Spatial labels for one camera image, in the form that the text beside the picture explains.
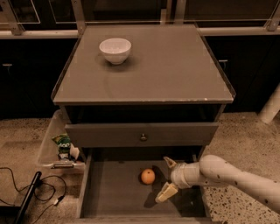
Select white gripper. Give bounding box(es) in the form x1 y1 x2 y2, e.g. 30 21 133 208
155 157 200 203

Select orange fruit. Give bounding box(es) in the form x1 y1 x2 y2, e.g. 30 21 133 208
141 169 156 185

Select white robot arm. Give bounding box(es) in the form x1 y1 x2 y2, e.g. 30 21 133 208
155 155 280 214

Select grey closed top drawer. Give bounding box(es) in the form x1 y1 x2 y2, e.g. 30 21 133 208
65 122 218 148

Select round brass drawer knob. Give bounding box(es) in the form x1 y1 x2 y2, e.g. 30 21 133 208
140 134 148 142

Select grey open middle drawer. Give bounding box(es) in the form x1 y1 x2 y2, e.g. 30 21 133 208
76 147 213 224

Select grey drawer cabinet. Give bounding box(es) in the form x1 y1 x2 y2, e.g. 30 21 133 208
51 24 236 224

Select green snack bag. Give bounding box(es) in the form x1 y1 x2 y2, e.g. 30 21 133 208
52 134 71 160

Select clear plastic storage bin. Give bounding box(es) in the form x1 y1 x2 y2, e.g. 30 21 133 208
37 110 85 174

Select white pipe leg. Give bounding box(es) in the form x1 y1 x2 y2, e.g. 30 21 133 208
258 84 280 123

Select white ceramic bowl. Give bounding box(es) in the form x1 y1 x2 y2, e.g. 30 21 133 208
99 38 132 65

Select black flat bar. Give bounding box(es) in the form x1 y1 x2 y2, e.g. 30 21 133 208
13 171 42 224

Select black cable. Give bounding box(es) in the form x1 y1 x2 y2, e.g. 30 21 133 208
0 166 67 224

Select metal railing frame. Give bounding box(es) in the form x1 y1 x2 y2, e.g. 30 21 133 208
0 0 280 39

